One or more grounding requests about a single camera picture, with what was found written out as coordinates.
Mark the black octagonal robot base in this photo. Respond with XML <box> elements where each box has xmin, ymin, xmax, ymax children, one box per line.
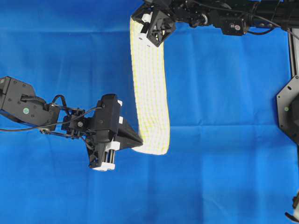
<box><xmin>277</xmin><ymin>75</ymin><xmax>299</xmax><ymax>145</ymax></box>

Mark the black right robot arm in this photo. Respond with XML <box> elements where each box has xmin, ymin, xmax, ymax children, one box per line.
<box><xmin>131</xmin><ymin>0</ymin><xmax>299</xmax><ymax>47</ymax></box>

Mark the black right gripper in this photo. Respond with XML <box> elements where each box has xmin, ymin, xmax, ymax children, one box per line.
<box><xmin>131</xmin><ymin>0</ymin><xmax>176</xmax><ymax>48</ymax></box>

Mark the aluminium frame rail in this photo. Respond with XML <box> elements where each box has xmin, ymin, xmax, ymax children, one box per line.
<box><xmin>288</xmin><ymin>34</ymin><xmax>299</xmax><ymax>79</ymax></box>

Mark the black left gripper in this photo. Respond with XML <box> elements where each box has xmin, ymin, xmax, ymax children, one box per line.
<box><xmin>85</xmin><ymin>94</ymin><xmax>143</xmax><ymax>171</ymax></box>

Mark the yellow checked towel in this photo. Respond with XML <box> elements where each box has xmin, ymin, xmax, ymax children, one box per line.
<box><xmin>130</xmin><ymin>20</ymin><xmax>170</xmax><ymax>155</ymax></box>

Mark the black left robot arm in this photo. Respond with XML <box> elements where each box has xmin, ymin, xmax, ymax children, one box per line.
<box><xmin>0</xmin><ymin>76</ymin><xmax>143</xmax><ymax>171</ymax></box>

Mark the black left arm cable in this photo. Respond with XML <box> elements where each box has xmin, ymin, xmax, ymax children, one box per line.
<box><xmin>0</xmin><ymin>94</ymin><xmax>103</xmax><ymax>133</ymax></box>

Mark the black clamp at corner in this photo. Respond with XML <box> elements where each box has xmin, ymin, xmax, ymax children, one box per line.
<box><xmin>285</xmin><ymin>193</ymin><xmax>299</xmax><ymax>223</ymax></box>

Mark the blue table cloth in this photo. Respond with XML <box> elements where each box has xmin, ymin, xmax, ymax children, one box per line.
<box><xmin>0</xmin><ymin>0</ymin><xmax>299</xmax><ymax>224</ymax></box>

